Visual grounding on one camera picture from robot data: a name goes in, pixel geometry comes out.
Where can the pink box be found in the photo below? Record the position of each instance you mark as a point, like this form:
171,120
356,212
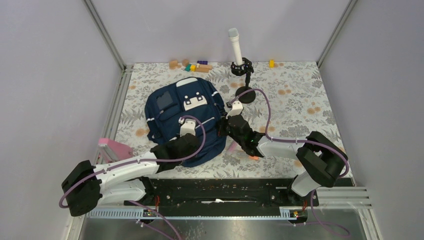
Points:
112,151

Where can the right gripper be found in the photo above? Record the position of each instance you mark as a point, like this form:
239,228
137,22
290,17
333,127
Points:
221,125

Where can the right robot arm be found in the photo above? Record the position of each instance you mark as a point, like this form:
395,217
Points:
323,162

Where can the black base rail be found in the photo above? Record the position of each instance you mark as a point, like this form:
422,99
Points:
225,197

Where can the grey orange-capped marker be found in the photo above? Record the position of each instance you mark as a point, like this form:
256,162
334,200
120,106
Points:
244,156

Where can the round wooden block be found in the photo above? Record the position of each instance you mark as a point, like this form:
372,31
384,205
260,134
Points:
185,62

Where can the black microphone stand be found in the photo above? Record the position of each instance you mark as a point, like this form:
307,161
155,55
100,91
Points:
245,69

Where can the navy blue student backpack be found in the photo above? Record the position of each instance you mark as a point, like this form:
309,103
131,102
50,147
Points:
193,96

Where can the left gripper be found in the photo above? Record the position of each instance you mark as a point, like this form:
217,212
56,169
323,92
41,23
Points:
193,151

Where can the white microphone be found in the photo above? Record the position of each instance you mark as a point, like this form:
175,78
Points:
234,38

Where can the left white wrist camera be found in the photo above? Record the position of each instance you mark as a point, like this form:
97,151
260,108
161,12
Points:
187,126

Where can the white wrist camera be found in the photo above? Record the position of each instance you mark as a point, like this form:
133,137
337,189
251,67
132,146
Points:
187,126
235,108

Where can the purple toy block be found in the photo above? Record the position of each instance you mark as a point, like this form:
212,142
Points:
202,62

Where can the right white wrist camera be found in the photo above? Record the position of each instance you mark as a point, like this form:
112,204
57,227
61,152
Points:
235,108

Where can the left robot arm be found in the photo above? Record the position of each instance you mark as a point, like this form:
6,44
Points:
89,186

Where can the small yellow block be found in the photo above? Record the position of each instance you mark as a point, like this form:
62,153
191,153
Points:
192,68

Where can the yellow toy block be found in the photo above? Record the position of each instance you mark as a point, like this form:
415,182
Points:
271,63

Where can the long tan wooden block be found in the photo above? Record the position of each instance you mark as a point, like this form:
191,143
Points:
203,68

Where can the pink highlighter pen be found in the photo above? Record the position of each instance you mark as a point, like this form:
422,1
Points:
231,147

